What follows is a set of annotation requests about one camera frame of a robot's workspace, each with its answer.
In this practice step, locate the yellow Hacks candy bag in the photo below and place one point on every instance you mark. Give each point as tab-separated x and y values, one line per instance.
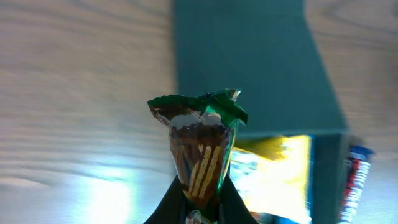
272	176

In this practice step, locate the red green KitKat bar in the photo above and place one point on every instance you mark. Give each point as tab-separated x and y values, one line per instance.
202	131

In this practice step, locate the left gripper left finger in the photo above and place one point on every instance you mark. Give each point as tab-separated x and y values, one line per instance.
172	207

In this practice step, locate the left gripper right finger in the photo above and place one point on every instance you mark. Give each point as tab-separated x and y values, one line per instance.
232	209

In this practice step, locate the purple Dairy Milk bar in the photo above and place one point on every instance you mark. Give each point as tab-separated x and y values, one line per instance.
359	165

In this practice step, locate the dark green gift box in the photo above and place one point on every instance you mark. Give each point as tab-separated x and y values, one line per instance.
265	49

